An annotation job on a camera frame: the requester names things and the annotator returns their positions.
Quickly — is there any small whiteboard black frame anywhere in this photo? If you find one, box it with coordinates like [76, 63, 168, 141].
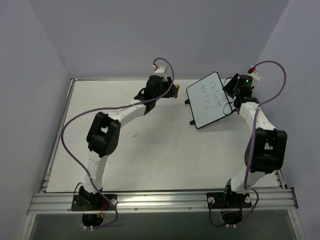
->
[185, 71, 233, 129]

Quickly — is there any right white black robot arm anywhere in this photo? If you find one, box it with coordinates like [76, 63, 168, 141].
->
[222, 71, 288, 207]

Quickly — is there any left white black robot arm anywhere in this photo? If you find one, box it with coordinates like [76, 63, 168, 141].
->
[79, 75, 180, 210]

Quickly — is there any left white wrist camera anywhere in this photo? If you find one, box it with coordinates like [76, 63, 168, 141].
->
[153, 65, 167, 78]

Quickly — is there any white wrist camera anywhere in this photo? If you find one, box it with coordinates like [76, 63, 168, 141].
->
[153, 65, 167, 78]
[247, 66, 262, 82]

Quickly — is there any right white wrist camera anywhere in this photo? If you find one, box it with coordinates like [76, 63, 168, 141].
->
[247, 66, 262, 82]

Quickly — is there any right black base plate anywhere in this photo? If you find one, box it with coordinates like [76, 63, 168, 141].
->
[206, 191, 252, 209]

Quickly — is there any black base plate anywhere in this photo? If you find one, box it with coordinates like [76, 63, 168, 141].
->
[70, 193, 118, 212]
[206, 191, 252, 209]

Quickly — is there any black thin cable right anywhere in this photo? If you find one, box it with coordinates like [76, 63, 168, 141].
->
[208, 192, 261, 227]

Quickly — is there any aluminium front rail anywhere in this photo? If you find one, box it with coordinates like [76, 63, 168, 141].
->
[28, 187, 298, 215]

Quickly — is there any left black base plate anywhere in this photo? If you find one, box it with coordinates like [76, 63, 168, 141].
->
[70, 193, 118, 212]

